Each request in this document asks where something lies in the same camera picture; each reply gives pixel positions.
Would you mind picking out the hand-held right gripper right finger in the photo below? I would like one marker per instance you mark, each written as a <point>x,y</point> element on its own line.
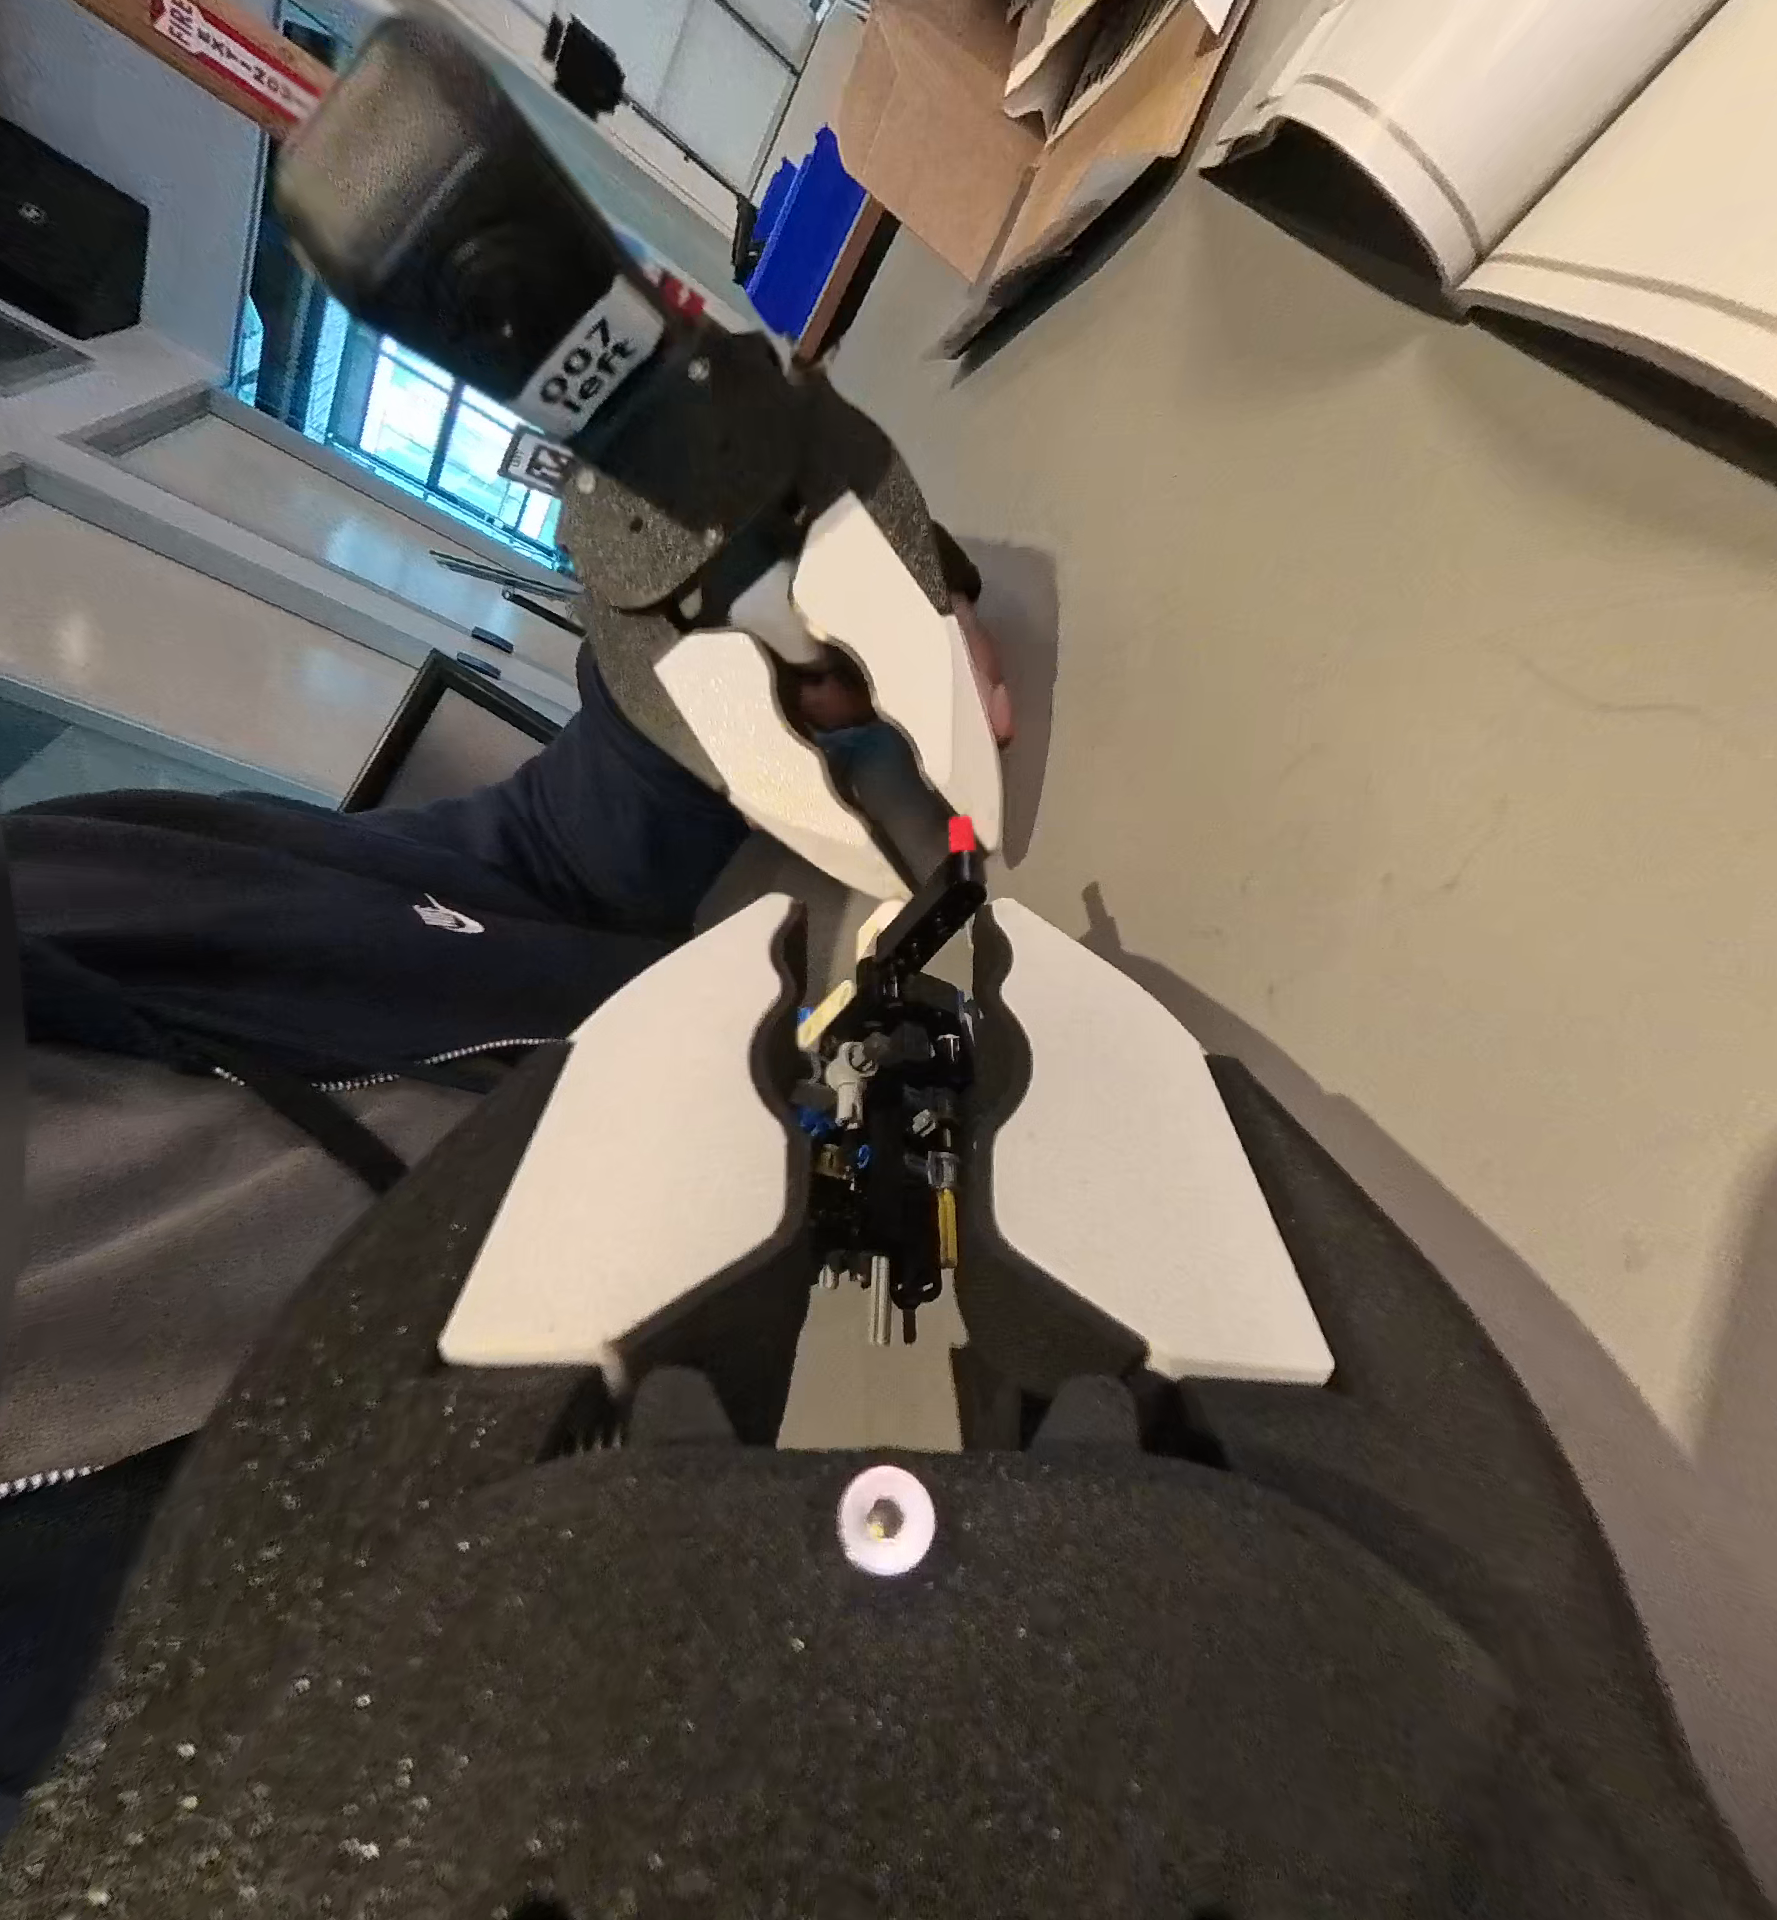
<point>1143,1200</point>

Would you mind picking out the wooden beam red sticker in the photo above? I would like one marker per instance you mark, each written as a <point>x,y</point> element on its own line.
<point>212,59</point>

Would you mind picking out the person's left hand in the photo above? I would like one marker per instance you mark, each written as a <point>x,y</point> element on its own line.
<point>988,682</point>

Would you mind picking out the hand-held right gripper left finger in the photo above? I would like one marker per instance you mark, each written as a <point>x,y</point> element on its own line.
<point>646,1186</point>

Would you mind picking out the partly built lego model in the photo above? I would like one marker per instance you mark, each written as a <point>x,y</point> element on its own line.
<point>902,1079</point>

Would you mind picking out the person's left forearm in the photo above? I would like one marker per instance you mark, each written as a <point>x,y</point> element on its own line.
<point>601,811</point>

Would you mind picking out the brown cardboard box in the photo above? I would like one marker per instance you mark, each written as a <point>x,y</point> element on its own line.
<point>934,136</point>

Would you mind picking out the black white marker sign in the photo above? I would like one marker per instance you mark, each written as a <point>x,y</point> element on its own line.
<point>535,465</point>

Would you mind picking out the black speaker box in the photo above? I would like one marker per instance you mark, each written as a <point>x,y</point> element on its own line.
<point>47,225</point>

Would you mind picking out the lego instruction booklet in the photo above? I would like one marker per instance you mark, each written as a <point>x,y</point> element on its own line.
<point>1653,195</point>

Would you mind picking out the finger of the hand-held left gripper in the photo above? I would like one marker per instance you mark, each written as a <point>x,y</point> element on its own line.
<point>768,766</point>
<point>902,631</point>

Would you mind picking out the blue storage bins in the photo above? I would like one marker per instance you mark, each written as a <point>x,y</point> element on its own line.
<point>804,240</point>

